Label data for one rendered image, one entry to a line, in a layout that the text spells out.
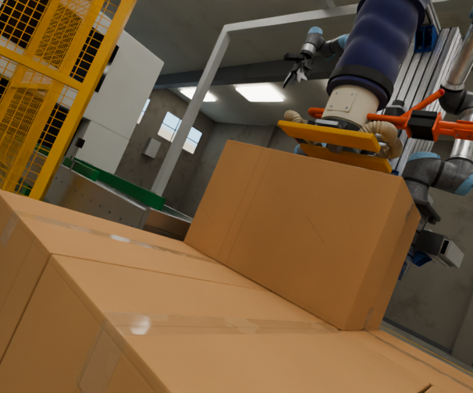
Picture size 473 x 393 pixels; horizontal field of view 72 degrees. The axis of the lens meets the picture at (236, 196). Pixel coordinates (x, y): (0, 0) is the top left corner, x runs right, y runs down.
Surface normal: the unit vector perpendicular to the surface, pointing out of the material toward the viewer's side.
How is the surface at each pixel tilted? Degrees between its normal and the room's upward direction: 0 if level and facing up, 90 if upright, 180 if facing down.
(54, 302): 90
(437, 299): 90
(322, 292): 90
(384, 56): 75
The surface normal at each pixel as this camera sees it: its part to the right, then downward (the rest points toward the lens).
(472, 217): -0.66, -0.33
